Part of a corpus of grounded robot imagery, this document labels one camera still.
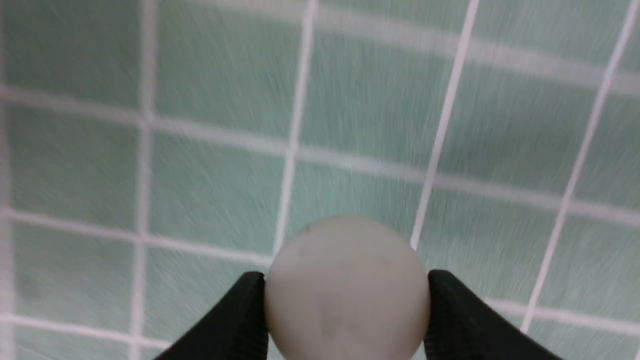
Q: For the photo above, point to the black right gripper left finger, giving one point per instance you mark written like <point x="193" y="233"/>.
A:
<point x="234" y="329"/>

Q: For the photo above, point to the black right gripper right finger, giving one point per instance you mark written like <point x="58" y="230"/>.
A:
<point x="463" y="327"/>

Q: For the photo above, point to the plain white ball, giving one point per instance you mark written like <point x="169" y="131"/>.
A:
<point x="347" y="288"/>

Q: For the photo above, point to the green checkered table cloth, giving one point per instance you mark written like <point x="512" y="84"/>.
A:
<point x="154" y="150"/>

